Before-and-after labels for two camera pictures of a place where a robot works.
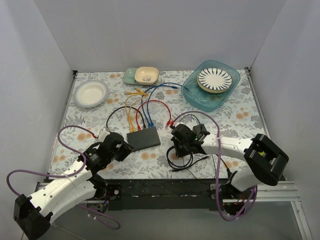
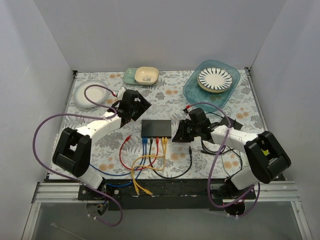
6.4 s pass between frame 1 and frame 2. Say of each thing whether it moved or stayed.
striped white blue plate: stayed
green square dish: stayed
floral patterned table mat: stayed
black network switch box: moved
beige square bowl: stayed
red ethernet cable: moved
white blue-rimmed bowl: stayed
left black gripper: moved
